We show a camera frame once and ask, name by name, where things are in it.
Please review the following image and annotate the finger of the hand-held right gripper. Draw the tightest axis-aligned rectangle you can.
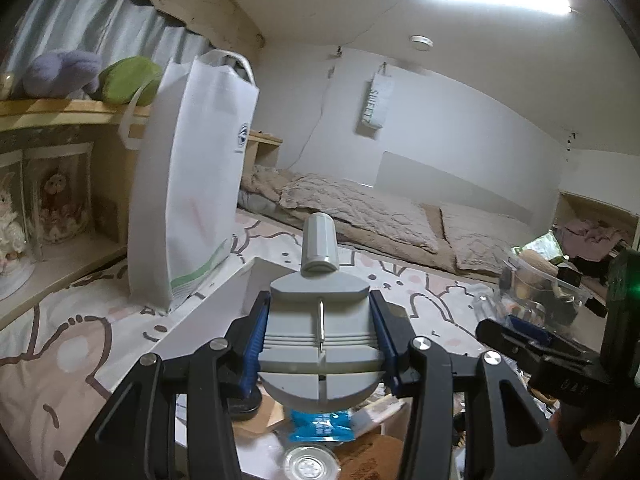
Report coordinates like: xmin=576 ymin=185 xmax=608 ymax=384
xmin=505 ymin=316 xmax=601 ymax=358
xmin=475 ymin=319 xmax=546 ymax=366

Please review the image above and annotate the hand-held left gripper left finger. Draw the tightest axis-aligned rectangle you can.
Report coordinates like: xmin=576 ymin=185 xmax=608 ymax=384
xmin=62 ymin=290 xmax=273 ymax=480

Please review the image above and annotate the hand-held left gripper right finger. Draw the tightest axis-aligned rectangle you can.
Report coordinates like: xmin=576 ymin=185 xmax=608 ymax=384
xmin=369 ymin=290 xmax=578 ymax=480

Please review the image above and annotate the white cardboard box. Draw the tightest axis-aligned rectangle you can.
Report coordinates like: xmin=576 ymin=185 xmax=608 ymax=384
xmin=150 ymin=257 xmax=416 ymax=480

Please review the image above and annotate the grey watch repair tool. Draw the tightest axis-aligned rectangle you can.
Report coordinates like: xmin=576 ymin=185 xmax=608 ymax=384
xmin=255 ymin=212 xmax=396 ymax=413

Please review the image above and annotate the person's right hand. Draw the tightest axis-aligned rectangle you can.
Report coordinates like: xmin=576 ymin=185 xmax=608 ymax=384
xmin=555 ymin=402 xmax=621 ymax=461

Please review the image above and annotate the clear plastic storage bin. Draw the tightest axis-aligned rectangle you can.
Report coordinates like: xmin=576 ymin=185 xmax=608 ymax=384
xmin=500 ymin=247 xmax=608 ymax=331

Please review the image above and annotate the blue packet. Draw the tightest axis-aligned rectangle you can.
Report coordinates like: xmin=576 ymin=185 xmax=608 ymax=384
xmin=290 ymin=409 xmax=353 ymax=443

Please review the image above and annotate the green snack bag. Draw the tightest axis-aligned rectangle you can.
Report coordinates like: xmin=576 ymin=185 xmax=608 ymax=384
xmin=520 ymin=232 xmax=571 ymax=266

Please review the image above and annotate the beige quilted pillow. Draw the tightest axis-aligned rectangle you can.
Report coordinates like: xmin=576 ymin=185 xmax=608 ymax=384
xmin=279 ymin=172 xmax=441 ymax=253
xmin=440 ymin=204 xmax=541 ymax=276

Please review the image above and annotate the pink clothes pile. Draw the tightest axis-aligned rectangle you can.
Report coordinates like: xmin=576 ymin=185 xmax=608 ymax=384
xmin=557 ymin=217 xmax=633 ymax=261

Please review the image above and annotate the clear round lid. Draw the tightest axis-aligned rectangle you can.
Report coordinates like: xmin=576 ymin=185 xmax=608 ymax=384
xmin=282 ymin=444 xmax=341 ymax=480

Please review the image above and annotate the wooden closet niche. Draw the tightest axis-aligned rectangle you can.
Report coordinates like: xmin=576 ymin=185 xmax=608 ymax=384
xmin=552 ymin=190 xmax=640 ymax=281

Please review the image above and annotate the fluffy beige blanket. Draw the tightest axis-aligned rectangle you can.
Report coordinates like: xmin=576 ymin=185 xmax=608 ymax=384
xmin=237 ymin=165 xmax=311 ymax=216

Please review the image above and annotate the white headboard panel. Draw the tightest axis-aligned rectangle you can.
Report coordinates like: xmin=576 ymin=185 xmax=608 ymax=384
xmin=375 ymin=150 xmax=533 ymax=226

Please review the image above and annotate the bunny print bed sheet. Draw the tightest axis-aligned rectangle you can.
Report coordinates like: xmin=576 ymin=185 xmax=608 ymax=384
xmin=0 ymin=207 xmax=501 ymax=480

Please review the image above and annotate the white tote bag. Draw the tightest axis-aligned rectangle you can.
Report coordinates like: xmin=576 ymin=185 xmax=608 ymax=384
xmin=120 ymin=49 xmax=261 ymax=313

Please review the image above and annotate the white hanging paper bag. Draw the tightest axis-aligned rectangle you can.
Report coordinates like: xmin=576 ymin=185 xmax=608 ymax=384
xmin=356 ymin=62 xmax=393 ymax=136

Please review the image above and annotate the brown doll display case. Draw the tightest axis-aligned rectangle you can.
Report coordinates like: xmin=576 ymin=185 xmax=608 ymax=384
xmin=25 ymin=142 xmax=96 ymax=261

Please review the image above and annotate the white doll display case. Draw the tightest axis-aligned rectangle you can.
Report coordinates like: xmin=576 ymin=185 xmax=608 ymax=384
xmin=0 ymin=152 xmax=36 ymax=301

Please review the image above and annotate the green plush toy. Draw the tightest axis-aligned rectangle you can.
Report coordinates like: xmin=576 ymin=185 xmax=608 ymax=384
xmin=97 ymin=56 xmax=163 ymax=106

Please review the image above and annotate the wooden bedside shelf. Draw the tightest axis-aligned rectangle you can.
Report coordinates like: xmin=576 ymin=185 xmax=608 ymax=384
xmin=0 ymin=97 xmax=283 ymax=331

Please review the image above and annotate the purple plush toy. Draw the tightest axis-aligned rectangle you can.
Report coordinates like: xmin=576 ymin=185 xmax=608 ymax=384
xmin=22 ymin=50 xmax=103 ymax=98

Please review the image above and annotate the printed beige valance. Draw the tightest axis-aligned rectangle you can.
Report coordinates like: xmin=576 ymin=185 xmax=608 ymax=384
xmin=65 ymin=0 xmax=266 ymax=48

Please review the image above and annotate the grey curtain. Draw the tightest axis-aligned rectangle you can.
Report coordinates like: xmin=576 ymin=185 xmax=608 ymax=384
xmin=0 ymin=0 xmax=216 ymax=101

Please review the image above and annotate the white wall cable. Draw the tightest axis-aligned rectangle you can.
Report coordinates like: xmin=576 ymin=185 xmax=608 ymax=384
xmin=295 ymin=50 xmax=343 ymax=171

